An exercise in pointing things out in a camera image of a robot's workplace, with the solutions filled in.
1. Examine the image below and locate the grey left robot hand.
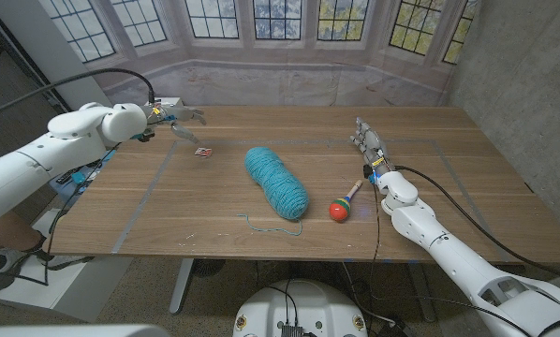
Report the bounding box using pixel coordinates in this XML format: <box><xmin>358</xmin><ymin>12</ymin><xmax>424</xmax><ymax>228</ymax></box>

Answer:
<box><xmin>144</xmin><ymin>103</ymin><xmax>208</xmax><ymax>145</ymax></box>

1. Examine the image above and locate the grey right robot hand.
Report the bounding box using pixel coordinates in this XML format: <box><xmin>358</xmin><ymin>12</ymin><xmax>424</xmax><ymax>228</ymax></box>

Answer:
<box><xmin>349</xmin><ymin>116</ymin><xmax>396</xmax><ymax>182</ymax></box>

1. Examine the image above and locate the red striped wooden maraca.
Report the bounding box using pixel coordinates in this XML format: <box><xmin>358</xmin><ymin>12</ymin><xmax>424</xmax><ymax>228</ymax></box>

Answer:
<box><xmin>328</xmin><ymin>179</ymin><xmax>363</xmax><ymax>223</ymax></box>

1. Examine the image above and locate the teal yarn skein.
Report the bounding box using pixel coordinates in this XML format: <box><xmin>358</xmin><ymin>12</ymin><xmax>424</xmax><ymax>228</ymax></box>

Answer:
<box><xmin>236</xmin><ymin>146</ymin><xmax>310</xmax><ymax>237</ymax></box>

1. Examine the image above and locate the printed window backdrop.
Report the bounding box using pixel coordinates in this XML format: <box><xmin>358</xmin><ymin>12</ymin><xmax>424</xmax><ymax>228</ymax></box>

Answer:
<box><xmin>38</xmin><ymin>0</ymin><xmax>481</xmax><ymax>114</ymax></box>

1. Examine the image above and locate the blue storage bin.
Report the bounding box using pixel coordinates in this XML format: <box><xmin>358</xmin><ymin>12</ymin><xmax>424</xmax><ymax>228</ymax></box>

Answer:
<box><xmin>49</xmin><ymin>152</ymin><xmax>115</xmax><ymax>207</ymax></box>

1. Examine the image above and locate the grey metal table leg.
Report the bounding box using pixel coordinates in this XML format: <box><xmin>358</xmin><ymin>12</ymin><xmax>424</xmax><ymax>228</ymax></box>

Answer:
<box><xmin>169</xmin><ymin>258</ymin><xmax>197</xmax><ymax>315</ymax></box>
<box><xmin>406</xmin><ymin>262</ymin><xmax>436</xmax><ymax>323</ymax></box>

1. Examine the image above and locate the black round floor fan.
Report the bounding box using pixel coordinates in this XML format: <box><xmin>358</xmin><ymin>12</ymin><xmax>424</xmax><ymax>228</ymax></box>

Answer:
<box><xmin>193</xmin><ymin>258</ymin><xmax>228</xmax><ymax>278</ymax></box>

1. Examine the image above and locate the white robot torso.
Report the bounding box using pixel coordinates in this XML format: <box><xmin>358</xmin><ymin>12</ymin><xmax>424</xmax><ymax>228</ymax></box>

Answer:
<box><xmin>232</xmin><ymin>279</ymin><xmax>369</xmax><ymax>337</ymax></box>

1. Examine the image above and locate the white floor platform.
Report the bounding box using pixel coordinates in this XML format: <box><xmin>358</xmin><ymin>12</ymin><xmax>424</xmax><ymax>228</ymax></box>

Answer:
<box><xmin>0</xmin><ymin>255</ymin><xmax>135</xmax><ymax>324</ymax></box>

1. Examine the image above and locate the bare person leg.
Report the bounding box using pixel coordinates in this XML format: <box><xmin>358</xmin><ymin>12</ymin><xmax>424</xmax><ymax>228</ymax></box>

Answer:
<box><xmin>0</xmin><ymin>210</ymin><xmax>45</xmax><ymax>254</ymax></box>

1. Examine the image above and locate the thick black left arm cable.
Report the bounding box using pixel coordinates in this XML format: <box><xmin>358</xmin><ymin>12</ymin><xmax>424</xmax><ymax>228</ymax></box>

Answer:
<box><xmin>0</xmin><ymin>67</ymin><xmax>157</xmax><ymax>121</ymax></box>

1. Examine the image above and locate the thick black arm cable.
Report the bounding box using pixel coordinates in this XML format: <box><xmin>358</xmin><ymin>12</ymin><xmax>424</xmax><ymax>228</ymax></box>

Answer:
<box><xmin>0</xmin><ymin>67</ymin><xmax>157</xmax><ymax>121</ymax></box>
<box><xmin>394</xmin><ymin>165</ymin><xmax>560</xmax><ymax>291</ymax></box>

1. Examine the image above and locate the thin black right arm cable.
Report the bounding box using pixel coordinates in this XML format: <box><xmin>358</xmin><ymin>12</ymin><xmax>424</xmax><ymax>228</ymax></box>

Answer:
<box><xmin>368</xmin><ymin>183</ymin><xmax>534</xmax><ymax>337</ymax></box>

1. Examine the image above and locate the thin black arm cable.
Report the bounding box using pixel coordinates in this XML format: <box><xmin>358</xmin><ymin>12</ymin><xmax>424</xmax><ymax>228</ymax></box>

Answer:
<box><xmin>368</xmin><ymin>183</ymin><xmax>534</xmax><ymax>337</ymax></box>
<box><xmin>0</xmin><ymin>142</ymin><xmax>122</xmax><ymax>287</ymax></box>

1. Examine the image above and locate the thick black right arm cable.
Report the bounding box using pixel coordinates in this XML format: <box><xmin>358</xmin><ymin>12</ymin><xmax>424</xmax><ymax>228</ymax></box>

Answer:
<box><xmin>394</xmin><ymin>165</ymin><xmax>560</xmax><ymax>291</ymax></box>

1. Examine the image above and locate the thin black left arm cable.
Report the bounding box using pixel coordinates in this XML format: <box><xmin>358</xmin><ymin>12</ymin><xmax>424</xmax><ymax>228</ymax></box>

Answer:
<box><xmin>0</xmin><ymin>142</ymin><xmax>122</xmax><ymax>287</ymax></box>

